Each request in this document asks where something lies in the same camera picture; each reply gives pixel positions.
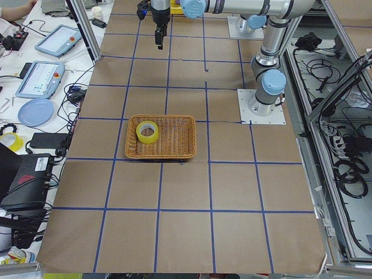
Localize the light blue plate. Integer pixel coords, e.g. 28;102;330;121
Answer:
17;98;54;127

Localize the yellow tape roll on desk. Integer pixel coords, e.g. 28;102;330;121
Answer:
1;133;24;152

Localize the lower teach pendant tablet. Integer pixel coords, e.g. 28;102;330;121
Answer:
15;61;65;99

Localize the black computer box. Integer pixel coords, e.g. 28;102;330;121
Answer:
1;144;54;212

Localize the upper teach pendant tablet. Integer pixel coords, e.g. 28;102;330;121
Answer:
34;24;82;57

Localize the white paper cup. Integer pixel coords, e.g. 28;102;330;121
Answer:
91;6;103;21

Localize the black power adapter brick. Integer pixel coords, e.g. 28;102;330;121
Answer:
27;133;67;149

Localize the black cable bundle right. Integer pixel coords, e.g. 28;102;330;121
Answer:
331;156;370;201

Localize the teach pendant tablet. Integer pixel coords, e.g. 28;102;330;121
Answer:
15;61;65;99
34;24;82;57

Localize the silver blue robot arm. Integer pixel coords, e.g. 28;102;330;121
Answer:
180;0;314;116

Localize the aluminium frame post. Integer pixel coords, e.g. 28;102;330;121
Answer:
66;0;102;62

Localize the yellow packing tape roll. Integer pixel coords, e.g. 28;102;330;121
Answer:
136;121;159;144

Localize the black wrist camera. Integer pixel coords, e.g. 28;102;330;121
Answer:
137;0;151;20

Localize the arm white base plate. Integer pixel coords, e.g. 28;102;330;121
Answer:
237;89;286;125
227;15;267;40

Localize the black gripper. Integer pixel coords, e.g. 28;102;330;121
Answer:
151;0;170;50

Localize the yellow plastic tray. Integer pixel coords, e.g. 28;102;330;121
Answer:
170;0;184;15

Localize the brown wicker basket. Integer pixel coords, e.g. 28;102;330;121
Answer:
125;115;196;159

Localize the black bead bracelet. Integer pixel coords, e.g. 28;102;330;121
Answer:
0;123;17;136

